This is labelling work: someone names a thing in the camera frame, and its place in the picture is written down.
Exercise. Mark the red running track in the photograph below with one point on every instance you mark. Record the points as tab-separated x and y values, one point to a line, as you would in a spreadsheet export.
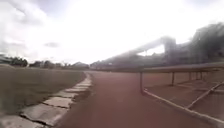
116	103

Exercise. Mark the metal railing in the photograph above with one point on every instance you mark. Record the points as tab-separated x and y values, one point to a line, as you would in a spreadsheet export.
173	69

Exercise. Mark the concrete slab kerb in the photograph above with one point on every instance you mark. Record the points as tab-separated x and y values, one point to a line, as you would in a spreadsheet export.
58	101

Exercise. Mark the grass field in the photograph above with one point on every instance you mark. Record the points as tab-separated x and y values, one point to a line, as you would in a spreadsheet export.
30	86

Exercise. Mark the row of distant trees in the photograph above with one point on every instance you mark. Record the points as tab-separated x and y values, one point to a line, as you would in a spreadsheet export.
20	62

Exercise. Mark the grandstand building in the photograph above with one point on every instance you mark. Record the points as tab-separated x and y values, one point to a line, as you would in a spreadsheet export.
206	46

